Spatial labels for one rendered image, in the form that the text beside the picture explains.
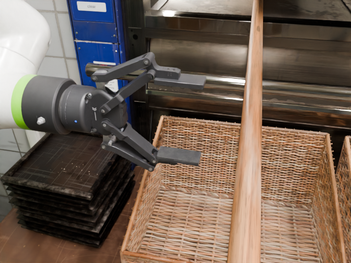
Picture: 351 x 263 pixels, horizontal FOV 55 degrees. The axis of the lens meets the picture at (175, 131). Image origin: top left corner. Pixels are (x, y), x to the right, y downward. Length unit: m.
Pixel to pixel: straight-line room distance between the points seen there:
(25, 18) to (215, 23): 0.56
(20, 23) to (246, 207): 0.47
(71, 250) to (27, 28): 0.71
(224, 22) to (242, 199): 0.72
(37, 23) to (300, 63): 0.74
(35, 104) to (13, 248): 0.72
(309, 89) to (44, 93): 0.47
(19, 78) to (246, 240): 0.42
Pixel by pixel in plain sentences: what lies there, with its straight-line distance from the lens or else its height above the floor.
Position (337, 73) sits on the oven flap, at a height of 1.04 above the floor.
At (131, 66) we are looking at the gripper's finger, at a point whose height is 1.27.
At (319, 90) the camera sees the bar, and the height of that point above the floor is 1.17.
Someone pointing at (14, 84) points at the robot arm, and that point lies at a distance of 0.58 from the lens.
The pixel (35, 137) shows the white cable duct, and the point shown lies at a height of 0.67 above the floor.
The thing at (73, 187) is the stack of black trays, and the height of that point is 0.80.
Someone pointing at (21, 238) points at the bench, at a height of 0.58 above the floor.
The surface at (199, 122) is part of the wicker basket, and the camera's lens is 1.13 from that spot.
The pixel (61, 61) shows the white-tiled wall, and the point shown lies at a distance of 1.24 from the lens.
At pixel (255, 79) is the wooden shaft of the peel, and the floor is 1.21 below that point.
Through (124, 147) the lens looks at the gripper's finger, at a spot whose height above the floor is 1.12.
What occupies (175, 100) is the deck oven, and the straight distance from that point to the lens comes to 1.15.
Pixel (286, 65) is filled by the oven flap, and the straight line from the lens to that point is 1.08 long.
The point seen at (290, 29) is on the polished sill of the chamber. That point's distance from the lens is 1.03.
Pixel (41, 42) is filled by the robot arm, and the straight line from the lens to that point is 0.66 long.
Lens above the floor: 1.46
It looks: 35 degrees down
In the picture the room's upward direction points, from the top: straight up
